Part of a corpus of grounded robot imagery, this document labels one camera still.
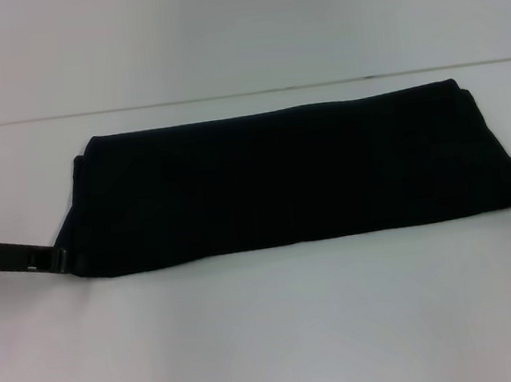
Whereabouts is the black t-shirt with white print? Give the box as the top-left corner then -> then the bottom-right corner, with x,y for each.
40,69 -> 511,287

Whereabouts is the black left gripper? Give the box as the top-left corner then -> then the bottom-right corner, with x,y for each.
0,227 -> 90,282

